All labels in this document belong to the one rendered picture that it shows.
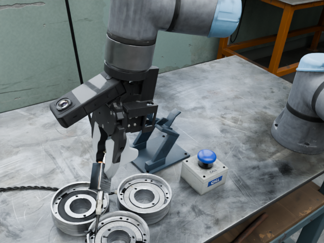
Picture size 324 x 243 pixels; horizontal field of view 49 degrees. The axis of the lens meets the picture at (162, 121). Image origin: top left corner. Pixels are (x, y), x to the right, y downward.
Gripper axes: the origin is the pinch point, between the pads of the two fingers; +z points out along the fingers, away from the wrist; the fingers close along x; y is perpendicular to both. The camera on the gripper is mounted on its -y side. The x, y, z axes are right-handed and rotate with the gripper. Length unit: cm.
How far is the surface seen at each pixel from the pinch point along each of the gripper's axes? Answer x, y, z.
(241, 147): -0.7, 39.2, 4.6
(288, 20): 94, 184, 0
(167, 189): -5.3, 12.3, 5.1
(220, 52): 147, 188, 43
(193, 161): -2.5, 20.9, 2.5
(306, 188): -6, 74, 25
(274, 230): -12, 51, 28
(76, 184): 4.2, -2.6, 6.6
